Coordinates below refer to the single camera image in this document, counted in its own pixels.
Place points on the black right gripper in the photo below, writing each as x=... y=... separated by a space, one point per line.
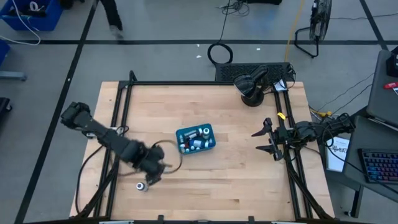
x=280 y=137

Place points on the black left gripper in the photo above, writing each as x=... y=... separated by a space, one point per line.
x=152 y=161

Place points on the small red food coloring bottle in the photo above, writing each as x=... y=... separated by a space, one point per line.
x=187 y=144

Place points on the teal plastic bin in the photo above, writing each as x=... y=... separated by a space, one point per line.
x=178 y=137

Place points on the small yellow food coloring bottle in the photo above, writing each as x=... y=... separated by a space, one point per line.
x=182 y=139

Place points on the small black food coloring bottle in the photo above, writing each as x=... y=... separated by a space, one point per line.
x=207 y=144

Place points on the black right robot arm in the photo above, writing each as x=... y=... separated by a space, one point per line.
x=311 y=130

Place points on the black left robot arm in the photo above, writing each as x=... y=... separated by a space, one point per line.
x=102 y=133

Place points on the yellow tag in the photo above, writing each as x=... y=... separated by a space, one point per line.
x=281 y=115

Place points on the white tag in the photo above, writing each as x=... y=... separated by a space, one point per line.
x=281 y=85

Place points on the black desk lamp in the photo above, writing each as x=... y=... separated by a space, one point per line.
x=248 y=85

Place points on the white paper sheet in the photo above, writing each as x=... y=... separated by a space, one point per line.
x=337 y=155

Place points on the black computer case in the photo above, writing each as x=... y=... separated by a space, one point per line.
x=227 y=72

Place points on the grey desk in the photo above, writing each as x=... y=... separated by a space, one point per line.
x=357 y=140

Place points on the backlit computer keyboard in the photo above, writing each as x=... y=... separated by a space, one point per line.
x=379 y=166

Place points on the grey side table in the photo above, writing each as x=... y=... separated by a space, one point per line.
x=381 y=99

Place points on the black floor fan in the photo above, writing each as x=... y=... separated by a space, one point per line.
x=320 y=18

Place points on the red marker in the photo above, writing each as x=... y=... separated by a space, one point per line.
x=390 y=85

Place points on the person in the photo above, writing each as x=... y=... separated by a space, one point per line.
x=112 y=15

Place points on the blue storage bin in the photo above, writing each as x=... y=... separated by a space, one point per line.
x=46 y=21

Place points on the blue crate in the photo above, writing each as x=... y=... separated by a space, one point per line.
x=3 y=51

